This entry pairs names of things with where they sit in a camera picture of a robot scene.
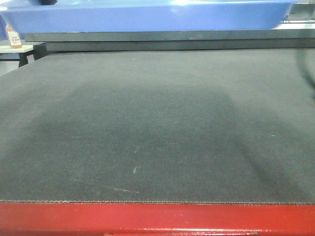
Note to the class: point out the blue plastic tray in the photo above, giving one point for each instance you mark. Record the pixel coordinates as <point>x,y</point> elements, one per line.
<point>26,16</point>

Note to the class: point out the dark grey table mat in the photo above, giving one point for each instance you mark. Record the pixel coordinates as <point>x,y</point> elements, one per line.
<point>165,127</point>

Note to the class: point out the white folding table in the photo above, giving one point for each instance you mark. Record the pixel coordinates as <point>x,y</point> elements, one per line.
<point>20,55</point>

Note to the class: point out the orange juice bottle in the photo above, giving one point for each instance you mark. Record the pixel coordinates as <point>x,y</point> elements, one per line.
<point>13,37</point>

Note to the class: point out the red table edge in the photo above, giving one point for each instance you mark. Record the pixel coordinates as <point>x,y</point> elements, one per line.
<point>113,219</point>

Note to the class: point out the black rail frame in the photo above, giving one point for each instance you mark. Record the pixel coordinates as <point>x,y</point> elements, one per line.
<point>174,40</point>

